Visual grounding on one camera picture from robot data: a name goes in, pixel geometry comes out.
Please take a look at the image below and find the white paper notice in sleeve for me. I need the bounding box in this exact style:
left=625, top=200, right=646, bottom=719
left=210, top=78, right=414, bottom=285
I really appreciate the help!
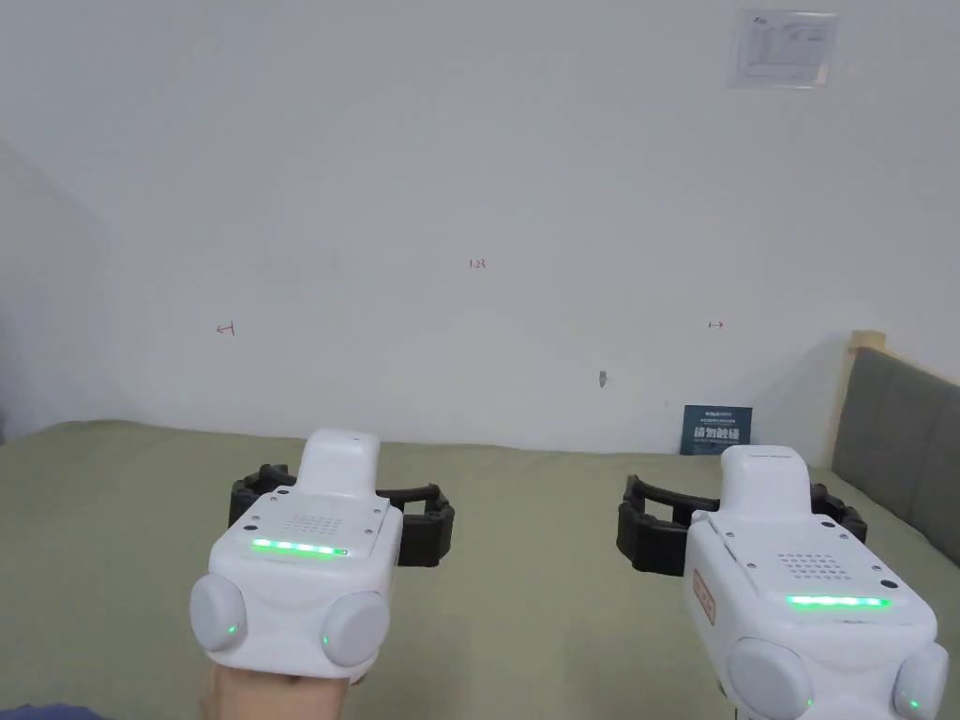
left=727, top=8, right=840, bottom=91

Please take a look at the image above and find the dark blue garment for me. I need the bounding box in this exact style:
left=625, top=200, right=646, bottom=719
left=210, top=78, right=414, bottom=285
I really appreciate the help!
left=0, top=700, right=93, bottom=720

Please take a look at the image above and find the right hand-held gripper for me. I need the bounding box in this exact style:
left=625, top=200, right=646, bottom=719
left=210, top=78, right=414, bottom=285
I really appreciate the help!
left=618, top=443, right=951, bottom=720

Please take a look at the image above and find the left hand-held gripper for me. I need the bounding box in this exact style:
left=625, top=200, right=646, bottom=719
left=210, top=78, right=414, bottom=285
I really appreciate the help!
left=188, top=427, right=458, bottom=685

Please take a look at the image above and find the person's left hand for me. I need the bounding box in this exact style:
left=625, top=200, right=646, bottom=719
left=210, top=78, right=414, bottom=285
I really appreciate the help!
left=198, top=661, right=369, bottom=720

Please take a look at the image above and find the bed with pale green sheet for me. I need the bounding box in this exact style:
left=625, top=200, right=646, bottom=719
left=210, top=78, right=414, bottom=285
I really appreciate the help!
left=0, top=418, right=960, bottom=720

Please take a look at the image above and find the dark blue sign card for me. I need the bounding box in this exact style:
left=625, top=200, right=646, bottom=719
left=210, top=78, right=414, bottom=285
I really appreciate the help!
left=681, top=405, right=755, bottom=458

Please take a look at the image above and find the grey padded headboard, wooden frame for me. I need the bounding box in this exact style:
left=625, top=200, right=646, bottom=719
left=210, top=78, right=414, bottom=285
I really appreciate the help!
left=831, top=329, right=960, bottom=568

